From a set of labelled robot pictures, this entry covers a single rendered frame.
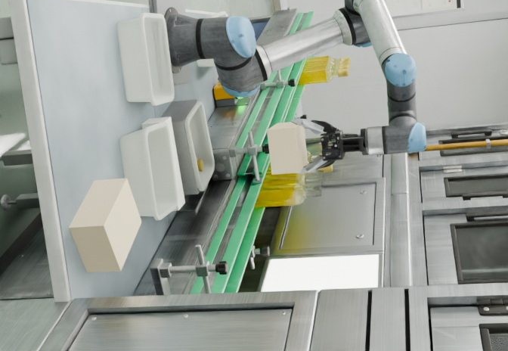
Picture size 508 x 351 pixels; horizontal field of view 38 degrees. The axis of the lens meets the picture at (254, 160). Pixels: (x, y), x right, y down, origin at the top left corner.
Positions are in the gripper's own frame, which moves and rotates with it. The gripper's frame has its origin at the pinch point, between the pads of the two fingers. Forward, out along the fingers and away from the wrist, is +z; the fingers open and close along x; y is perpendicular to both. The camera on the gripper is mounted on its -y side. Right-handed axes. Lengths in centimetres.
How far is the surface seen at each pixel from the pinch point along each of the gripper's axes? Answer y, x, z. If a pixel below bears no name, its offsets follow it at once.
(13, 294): 4, 38, 90
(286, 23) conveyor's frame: -158, -39, 25
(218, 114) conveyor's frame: -45, -7, 33
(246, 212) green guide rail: 0.8, 17.4, 15.1
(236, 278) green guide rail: 20.2, 30.4, 14.9
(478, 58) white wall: -636, 6, -99
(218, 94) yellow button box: -51, -13, 34
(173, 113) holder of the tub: 3.2, -12.4, 32.1
